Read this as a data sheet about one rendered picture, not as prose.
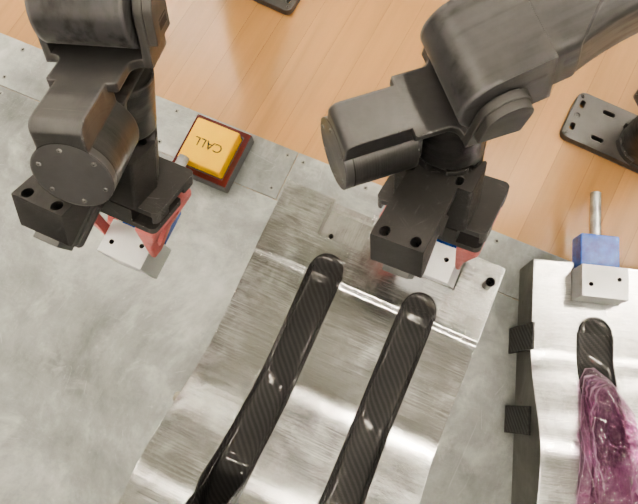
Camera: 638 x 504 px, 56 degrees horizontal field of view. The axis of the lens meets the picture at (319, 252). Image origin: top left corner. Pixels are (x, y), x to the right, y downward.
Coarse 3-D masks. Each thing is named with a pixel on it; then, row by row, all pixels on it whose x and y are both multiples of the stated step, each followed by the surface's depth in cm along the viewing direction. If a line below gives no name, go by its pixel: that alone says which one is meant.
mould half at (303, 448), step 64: (256, 256) 66; (256, 320) 65; (384, 320) 64; (448, 320) 63; (192, 384) 61; (320, 384) 63; (448, 384) 62; (192, 448) 57; (320, 448) 59; (384, 448) 60
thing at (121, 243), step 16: (176, 160) 64; (112, 224) 60; (128, 224) 61; (112, 240) 60; (128, 240) 60; (112, 256) 59; (128, 256) 59; (144, 256) 59; (160, 256) 62; (144, 272) 60
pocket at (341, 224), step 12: (336, 204) 69; (336, 216) 70; (348, 216) 69; (360, 216) 68; (324, 228) 69; (336, 228) 69; (348, 228) 69; (360, 228) 69; (336, 240) 69; (348, 240) 69; (360, 240) 69
